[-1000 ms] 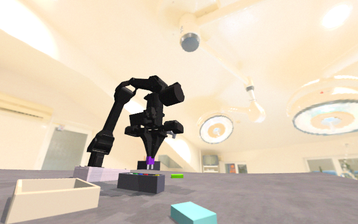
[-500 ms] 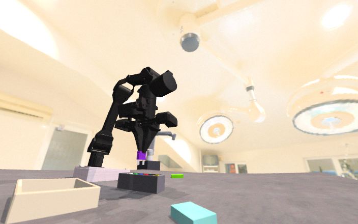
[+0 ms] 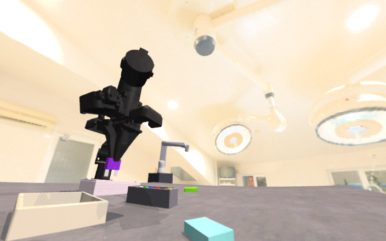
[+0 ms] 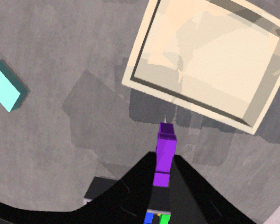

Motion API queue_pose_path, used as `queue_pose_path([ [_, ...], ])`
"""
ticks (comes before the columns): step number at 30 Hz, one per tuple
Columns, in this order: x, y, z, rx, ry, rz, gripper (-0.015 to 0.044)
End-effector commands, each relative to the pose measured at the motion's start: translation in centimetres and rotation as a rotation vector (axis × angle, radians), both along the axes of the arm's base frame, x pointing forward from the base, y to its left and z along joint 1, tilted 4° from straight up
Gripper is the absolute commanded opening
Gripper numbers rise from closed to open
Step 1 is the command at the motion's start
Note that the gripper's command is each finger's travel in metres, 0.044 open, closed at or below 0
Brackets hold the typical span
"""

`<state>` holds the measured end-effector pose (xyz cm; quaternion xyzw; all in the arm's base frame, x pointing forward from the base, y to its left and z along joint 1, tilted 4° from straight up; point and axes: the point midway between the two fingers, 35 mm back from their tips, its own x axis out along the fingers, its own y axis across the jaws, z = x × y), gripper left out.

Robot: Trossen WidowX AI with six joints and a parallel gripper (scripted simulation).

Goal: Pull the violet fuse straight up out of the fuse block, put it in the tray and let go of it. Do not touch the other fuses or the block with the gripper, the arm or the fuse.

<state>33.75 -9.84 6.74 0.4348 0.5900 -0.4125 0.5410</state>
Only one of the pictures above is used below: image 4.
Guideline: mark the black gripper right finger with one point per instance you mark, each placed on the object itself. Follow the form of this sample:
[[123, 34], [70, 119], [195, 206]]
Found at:
[[194, 201]]

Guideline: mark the violet blade fuse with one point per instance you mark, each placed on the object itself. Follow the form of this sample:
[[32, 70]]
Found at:
[[166, 144]]

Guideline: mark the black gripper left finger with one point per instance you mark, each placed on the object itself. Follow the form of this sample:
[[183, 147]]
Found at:
[[126, 202]]

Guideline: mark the beige open rectangular tray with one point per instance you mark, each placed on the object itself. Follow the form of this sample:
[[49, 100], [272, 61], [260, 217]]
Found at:
[[220, 58]]

